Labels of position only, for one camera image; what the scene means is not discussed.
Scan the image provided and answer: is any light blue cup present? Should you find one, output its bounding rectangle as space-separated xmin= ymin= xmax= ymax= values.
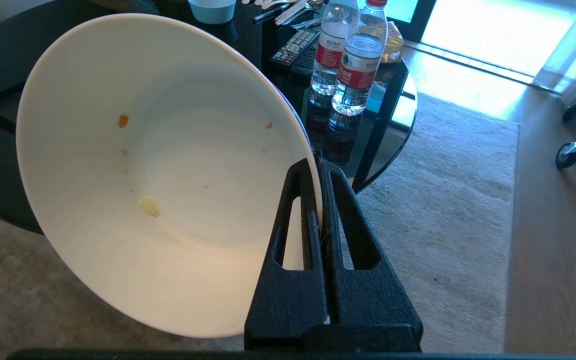
xmin=187 ymin=0 xmax=237 ymax=25

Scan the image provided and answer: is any black tray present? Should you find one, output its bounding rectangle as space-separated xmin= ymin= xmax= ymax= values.
xmin=0 ymin=82 xmax=26 ymax=133

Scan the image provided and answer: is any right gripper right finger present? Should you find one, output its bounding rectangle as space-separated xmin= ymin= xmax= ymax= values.
xmin=319 ymin=159 xmax=424 ymax=352

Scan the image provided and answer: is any white bowl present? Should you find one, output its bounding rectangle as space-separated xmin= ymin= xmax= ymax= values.
xmin=16 ymin=13 xmax=324 ymax=339

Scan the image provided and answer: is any clear water bottle red label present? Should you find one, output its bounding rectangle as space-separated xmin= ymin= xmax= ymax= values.
xmin=310 ymin=0 xmax=360 ymax=97
xmin=331 ymin=0 xmax=389 ymax=117

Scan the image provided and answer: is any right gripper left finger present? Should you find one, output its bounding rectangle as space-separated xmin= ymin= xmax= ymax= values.
xmin=244 ymin=158 xmax=330 ymax=351

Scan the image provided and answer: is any yellow snack packet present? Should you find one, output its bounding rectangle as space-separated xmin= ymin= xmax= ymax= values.
xmin=379 ymin=21 xmax=405 ymax=64

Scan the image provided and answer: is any white curtain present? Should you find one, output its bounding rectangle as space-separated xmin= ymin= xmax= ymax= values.
xmin=533 ymin=0 xmax=576 ymax=106

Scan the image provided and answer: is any black remote control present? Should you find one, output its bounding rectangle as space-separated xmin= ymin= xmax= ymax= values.
xmin=269 ymin=28 xmax=320 ymax=70

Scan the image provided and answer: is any black pen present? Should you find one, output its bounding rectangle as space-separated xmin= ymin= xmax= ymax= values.
xmin=252 ymin=2 xmax=291 ymax=25

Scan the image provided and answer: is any beige carpet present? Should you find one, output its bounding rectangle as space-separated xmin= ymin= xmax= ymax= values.
xmin=0 ymin=92 xmax=520 ymax=354

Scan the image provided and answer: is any round black glass table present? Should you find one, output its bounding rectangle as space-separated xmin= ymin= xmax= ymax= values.
xmin=0 ymin=0 xmax=418 ymax=236

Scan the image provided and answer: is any yellow food scrap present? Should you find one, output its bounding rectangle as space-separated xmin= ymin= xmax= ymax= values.
xmin=138 ymin=196 xmax=162 ymax=218

